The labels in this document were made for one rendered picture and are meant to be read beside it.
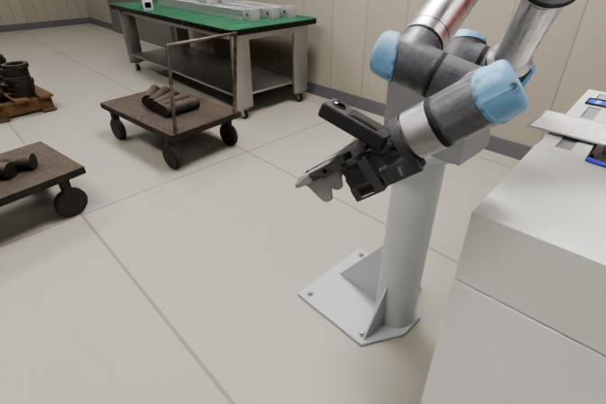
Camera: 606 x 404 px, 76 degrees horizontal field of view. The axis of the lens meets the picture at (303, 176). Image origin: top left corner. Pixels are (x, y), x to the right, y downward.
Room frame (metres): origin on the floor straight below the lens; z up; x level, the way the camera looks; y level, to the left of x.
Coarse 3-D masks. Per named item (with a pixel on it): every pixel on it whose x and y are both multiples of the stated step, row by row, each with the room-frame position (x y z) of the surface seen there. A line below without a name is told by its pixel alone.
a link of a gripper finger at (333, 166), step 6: (342, 156) 0.52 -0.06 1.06; (348, 156) 0.53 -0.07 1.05; (330, 162) 0.52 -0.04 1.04; (336, 162) 0.52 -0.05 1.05; (342, 162) 0.51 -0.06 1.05; (324, 168) 0.52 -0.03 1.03; (330, 168) 0.52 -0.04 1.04; (336, 168) 0.52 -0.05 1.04; (312, 174) 0.54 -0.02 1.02; (318, 174) 0.53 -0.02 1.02; (324, 174) 0.52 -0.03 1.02; (312, 180) 0.54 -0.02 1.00
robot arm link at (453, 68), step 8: (448, 56) 0.60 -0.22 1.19; (440, 64) 0.59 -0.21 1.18; (448, 64) 0.59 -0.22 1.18; (456, 64) 0.58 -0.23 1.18; (464, 64) 0.58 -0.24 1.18; (472, 64) 0.59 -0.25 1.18; (440, 72) 0.58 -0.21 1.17; (448, 72) 0.58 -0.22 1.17; (456, 72) 0.57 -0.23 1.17; (464, 72) 0.57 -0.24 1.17; (472, 72) 0.57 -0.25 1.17; (432, 80) 0.58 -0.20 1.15; (440, 80) 0.58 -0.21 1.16; (448, 80) 0.57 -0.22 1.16; (456, 80) 0.57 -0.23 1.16; (432, 88) 0.58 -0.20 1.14; (440, 88) 0.57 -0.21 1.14
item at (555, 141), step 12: (588, 96) 1.09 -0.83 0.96; (600, 96) 1.10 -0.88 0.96; (576, 108) 0.99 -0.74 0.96; (588, 108) 1.00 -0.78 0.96; (600, 108) 0.99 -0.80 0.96; (600, 120) 0.91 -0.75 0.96; (540, 144) 0.76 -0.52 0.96; (552, 144) 0.76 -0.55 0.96; (564, 144) 0.77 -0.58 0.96; (576, 144) 0.76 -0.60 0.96; (588, 144) 0.76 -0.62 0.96
